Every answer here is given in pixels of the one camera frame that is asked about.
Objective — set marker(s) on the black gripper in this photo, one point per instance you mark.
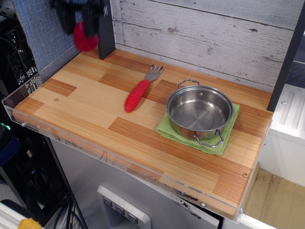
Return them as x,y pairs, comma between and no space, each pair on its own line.
91,9

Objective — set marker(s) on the red toy pepper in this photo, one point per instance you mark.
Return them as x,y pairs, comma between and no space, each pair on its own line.
81,42

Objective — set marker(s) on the stainless steel pot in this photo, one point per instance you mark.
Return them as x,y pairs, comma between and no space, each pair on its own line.
199,112

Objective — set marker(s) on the black plastic crate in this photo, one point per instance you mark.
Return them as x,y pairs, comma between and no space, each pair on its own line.
17,63

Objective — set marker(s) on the silver toy fridge cabinet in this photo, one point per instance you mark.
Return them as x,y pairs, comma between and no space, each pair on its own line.
84,173

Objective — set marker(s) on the grey dispenser panel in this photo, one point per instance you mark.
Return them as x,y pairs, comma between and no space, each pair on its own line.
119,213

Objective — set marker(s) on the white toy sink unit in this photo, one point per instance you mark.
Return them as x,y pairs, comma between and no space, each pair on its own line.
283,150

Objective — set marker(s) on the clear acrylic table guard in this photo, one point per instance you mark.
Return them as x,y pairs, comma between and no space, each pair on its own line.
83,103

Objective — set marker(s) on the dark grey left post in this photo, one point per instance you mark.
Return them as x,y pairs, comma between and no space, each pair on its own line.
106,33

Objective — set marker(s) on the red-handled metal fork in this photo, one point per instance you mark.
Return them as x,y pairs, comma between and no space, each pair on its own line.
138,91

